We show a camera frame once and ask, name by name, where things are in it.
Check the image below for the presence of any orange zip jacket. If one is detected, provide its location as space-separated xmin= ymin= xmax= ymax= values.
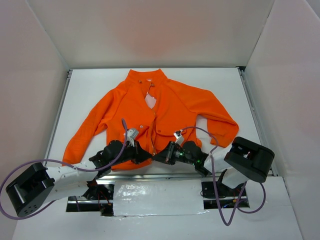
xmin=62 ymin=69 xmax=239 ymax=164

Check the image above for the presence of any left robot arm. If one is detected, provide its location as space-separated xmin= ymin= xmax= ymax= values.
xmin=5 ymin=140 xmax=152 ymax=219

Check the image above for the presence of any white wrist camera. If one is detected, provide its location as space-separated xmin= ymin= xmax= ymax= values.
xmin=173 ymin=130 xmax=184 ymax=145
xmin=126 ymin=128 xmax=139 ymax=147

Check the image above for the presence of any aluminium table frame rail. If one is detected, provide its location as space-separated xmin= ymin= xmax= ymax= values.
xmin=45 ymin=67 xmax=266 ymax=180

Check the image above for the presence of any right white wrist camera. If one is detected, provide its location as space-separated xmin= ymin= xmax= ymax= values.
xmin=173 ymin=130 xmax=184 ymax=145

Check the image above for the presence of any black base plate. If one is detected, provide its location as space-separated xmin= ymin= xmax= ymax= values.
xmin=66 ymin=184 xmax=115 ymax=217
xmin=200 ymin=181 xmax=249 ymax=210

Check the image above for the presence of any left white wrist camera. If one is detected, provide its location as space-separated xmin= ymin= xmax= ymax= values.
xmin=126 ymin=128 xmax=139 ymax=147

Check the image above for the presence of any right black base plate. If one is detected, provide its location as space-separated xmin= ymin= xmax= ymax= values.
xmin=200 ymin=181 xmax=249 ymax=210

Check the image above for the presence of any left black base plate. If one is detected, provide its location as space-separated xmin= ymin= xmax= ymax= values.
xmin=66 ymin=184 xmax=115 ymax=217

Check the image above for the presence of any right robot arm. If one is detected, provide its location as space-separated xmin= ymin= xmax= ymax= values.
xmin=152 ymin=136 xmax=275 ymax=196

